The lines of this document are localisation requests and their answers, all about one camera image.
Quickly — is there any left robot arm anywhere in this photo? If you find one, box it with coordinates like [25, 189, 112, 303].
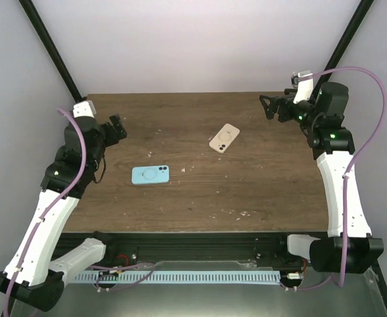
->
[0, 112, 127, 312]

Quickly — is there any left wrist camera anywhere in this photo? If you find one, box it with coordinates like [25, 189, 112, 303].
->
[73, 100, 96, 118]

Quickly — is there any light blue phone case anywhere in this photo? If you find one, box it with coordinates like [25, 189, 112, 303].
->
[131, 165, 170, 185]

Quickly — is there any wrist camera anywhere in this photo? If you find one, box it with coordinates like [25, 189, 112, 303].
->
[73, 100, 96, 118]
[291, 70, 313, 88]

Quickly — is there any black frame post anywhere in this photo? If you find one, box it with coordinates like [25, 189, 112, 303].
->
[18, 0, 86, 102]
[322, 0, 375, 83]

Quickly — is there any left black frame post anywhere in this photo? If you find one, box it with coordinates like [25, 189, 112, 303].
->
[18, 0, 86, 102]

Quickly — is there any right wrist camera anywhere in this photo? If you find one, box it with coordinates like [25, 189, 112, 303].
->
[291, 70, 313, 88]

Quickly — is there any right black frame post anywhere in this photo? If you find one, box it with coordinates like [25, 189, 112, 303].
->
[322, 0, 375, 83]

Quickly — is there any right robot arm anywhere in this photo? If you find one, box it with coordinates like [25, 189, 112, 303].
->
[259, 82, 384, 274]

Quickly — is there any beige phone case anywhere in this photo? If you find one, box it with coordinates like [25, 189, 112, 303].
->
[209, 123, 240, 153]

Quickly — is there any light blue cable duct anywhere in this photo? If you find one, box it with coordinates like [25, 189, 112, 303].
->
[71, 270, 282, 285]

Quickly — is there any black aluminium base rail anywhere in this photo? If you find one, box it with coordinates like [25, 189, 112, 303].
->
[59, 232, 326, 270]

